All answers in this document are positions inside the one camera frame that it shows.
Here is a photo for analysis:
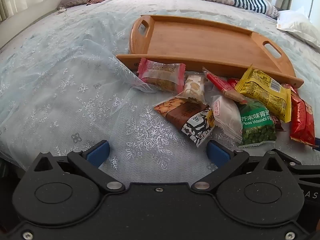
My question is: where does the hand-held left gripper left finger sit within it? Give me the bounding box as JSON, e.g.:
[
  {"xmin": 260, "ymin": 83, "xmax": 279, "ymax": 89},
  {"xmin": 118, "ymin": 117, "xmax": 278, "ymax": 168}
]
[{"xmin": 32, "ymin": 140, "xmax": 126, "ymax": 193}]

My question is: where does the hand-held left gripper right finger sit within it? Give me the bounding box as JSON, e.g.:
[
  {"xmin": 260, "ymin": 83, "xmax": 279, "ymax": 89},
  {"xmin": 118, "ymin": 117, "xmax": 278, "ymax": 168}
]
[{"xmin": 190, "ymin": 140, "xmax": 288, "ymax": 194}]

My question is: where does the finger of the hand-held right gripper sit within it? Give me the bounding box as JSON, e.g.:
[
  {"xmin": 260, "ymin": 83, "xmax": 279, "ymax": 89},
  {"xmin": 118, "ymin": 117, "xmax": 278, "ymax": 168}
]
[{"xmin": 272, "ymin": 149, "xmax": 320, "ymax": 178}]

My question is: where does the white translucent snack packet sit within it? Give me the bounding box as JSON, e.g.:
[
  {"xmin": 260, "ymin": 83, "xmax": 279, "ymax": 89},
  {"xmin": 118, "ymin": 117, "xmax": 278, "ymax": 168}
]
[{"xmin": 209, "ymin": 94, "xmax": 243, "ymax": 143}]

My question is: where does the green pea snack packet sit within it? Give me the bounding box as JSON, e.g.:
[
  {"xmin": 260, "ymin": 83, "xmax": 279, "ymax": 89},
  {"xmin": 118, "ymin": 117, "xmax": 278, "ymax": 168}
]
[{"xmin": 237, "ymin": 100, "xmax": 277, "ymax": 148}]

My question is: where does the maroon wafer packet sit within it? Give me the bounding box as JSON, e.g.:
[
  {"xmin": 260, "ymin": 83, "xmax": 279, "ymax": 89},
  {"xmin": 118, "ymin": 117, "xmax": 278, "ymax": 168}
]
[{"xmin": 271, "ymin": 115, "xmax": 285, "ymax": 132}]

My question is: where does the shiny red snack packet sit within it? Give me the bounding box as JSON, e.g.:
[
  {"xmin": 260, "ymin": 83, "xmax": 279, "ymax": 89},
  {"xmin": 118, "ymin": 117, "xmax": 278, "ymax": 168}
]
[{"xmin": 282, "ymin": 84, "xmax": 317, "ymax": 147}]

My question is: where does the brown almond snack packet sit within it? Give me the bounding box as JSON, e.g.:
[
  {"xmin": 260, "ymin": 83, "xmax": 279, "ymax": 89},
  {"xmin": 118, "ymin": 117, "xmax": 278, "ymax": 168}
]
[{"xmin": 153, "ymin": 97, "xmax": 216, "ymax": 148}]

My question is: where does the long red biscuit packet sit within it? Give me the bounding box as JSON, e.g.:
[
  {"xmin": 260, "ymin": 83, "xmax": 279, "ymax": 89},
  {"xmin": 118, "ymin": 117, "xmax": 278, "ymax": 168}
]
[{"xmin": 202, "ymin": 67, "xmax": 248, "ymax": 104}]

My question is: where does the white nougat candy packet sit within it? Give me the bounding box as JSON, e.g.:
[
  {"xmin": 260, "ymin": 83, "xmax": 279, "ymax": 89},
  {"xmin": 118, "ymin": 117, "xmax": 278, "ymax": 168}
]
[{"xmin": 176, "ymin": 72, "xmax": 208, "ymax": 105}]

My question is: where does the yellow snack packet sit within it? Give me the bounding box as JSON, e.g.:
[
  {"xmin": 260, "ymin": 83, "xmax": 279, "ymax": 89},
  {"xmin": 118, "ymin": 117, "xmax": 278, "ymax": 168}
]
[{"xmin": 235, "ymin": 65, "xmax": 292, "ymax": 123}]

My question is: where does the pink clear cake packet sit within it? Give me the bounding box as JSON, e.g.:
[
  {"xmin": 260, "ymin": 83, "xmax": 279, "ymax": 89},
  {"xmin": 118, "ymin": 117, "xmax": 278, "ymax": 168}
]
[{"xmin": 137, "ymin": 58, "xmax": 186, "ymax": 93}]

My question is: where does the wooden tray with handles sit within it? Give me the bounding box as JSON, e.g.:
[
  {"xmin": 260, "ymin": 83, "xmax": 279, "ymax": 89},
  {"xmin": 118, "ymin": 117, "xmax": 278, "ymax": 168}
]
[{"xmin": 115, "ymin": 15, "xmax": 304, "ymax": 88}]

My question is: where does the sheer snowflake lace cloth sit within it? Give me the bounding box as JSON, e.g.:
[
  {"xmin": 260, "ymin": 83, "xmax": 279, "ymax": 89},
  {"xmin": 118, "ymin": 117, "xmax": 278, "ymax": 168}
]
[{"xmin": 0, "ymin": 6, "xmax": 320, "ymax": 180}]

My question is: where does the white pillow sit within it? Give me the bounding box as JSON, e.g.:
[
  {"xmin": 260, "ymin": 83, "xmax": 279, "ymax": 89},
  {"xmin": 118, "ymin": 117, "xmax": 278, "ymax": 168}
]
[{"xmin": 276, "ymin": 9, "xmax": 320, "ymax": 50}]

